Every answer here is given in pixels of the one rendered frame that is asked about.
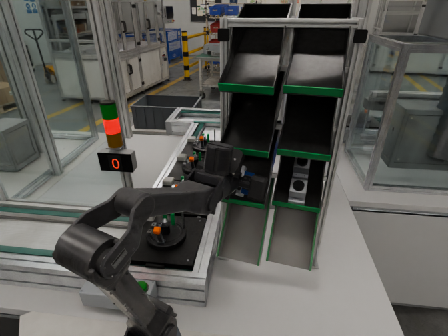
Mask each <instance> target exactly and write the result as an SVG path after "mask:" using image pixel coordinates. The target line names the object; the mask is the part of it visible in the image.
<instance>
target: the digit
mask: <svg viewBox="0 0 448 336"><path fill-rule="evenodd" d="M107 157H108V161H109V166H110V170H117V171H123V166H122V162H121V156H120V155H107Z"/></svg>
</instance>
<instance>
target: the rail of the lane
mask: <svg viewBox="0 0 448 336"><path fill-rule="evenodd" d="M128 270H129V272H130V273H131V274H132V276H133V277H134V278H135V279H143V280H150V281H155V282H156V286H157V297H156V299H158V300H160V301H162V302H164V303H173V304H180V305H191V306H198V307H206V304H207V298H208V283H207V273H196V272H188V271H176V270H168V269H165V267H164V265H158V264H151V263H146V264H145V267H136V266H129V268H128ZM85 282H86V280H85V279H84V278H82V277H80V276H78V275H76V274H74V273H72V272H71V271H69V270H67V269H66V268H64V267H62V266H60V265H58V264H57V263H56V262H55V261H54V259H53V258H49V257H36V256H29V255H17V254H10V253H0V284H3V285H14V286H21V287H32V288H38V289H50V290H56V291H67V292H74V293H78V292H79V291H80V290H81V288H82V286H83V285H84V284H85Z"/></svg>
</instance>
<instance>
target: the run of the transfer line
mask: <svg viewBox="0 0 448 336"><path fill-rule="evenodd" d="M165 126H166V134H167V135H185V134H186V132H187V131H188V129H189V128H190V126H193V127H197V129H201V132H202V133H214V129H215V133H221V118H220V109H202V108H184V107H178V108H176V110H174V112H173V113H172V114H171V115H170V116H169V118H168V119H167V120H166V121H165ZM348 130H349V127H346V128H345V134H344V137H343V143H346V140H347V134H348Z"/></svg>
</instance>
